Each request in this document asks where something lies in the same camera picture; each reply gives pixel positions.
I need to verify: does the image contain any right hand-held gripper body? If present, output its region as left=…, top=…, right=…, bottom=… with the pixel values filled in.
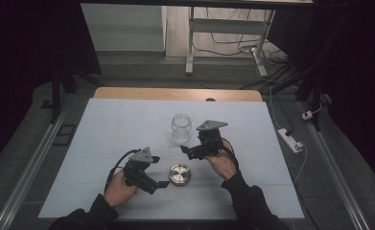
left=196, top=119, right=229, bottom=157

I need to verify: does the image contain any white desk frame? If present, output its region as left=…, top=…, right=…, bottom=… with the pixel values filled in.
left=184, top=6, right=276, bottom=78

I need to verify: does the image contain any clear glass jar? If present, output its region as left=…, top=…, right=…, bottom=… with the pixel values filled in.
left=170, top=113, right=193, bottom=146

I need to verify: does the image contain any person's left hand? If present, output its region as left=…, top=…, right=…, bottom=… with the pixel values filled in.
left=104, top=170, right=139, bottom=209

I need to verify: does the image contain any round metal jar lid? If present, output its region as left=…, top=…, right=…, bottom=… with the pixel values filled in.
left=168, top=163, right=192, bottom=187

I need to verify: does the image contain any white foam board mat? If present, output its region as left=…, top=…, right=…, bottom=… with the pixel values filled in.
left=38, top=98, right=305, bottom=221

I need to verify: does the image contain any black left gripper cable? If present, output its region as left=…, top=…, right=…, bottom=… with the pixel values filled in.
left=104, top=148, right=142, bottom=195

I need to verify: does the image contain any black metal stand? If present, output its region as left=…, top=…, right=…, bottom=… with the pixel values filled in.
left=40, top=65, right=103, bottom=125
left=294, top=63, right=325, bottom=132

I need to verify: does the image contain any person's right hand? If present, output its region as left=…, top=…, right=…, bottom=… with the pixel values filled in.
left=203, top=140, right=238, bottom=182

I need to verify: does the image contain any thin white cable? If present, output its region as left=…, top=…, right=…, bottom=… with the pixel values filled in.
left=269, top=86, right=308, bottom=186

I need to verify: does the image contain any tangle of black floor cables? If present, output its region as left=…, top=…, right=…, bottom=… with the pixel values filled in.
left=193, top=8, right=299, bottom=90

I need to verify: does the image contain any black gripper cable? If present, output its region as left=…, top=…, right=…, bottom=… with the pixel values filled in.
left=221, top=137, right=241, bottom=172
left=104, top=148, right=142, bottom=195

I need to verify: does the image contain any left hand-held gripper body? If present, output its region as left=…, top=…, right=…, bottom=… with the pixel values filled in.
left=123, top=147, right=159, bottom=196

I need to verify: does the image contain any aluminium rail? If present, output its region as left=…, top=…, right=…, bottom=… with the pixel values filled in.
left=298, top=101, right=370, bottom=230
left=0, top=106, right=68, bottom=230

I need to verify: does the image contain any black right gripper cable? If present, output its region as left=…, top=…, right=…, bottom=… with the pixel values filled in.
left=221, top=137, right=241, bottom=172

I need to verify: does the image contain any white power strip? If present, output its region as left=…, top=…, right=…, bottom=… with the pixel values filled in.
left=277, top=127, right=304, bottom=154

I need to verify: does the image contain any black curtain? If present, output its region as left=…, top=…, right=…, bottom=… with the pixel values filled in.
left=266, top=0, right=375, bottom=185
left=0, top=0, right=103, bottom=175

